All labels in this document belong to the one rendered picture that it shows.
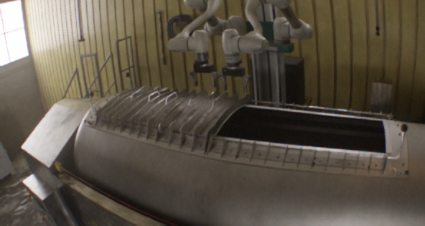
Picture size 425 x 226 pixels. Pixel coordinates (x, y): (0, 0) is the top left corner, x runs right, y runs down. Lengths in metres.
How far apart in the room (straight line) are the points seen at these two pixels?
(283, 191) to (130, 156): 1.02
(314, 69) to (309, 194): 2.54
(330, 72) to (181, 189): 2.63
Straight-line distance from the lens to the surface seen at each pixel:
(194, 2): 2.39
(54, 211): 2.97
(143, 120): 1.97
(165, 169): 1.75
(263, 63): 3.06
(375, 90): 3.75
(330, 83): 3.81
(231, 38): 1.77
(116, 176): 2.05
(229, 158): 1.60
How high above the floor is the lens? 3.44
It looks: 22 degrees down
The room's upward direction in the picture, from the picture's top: 6 degrees counter-clockwise
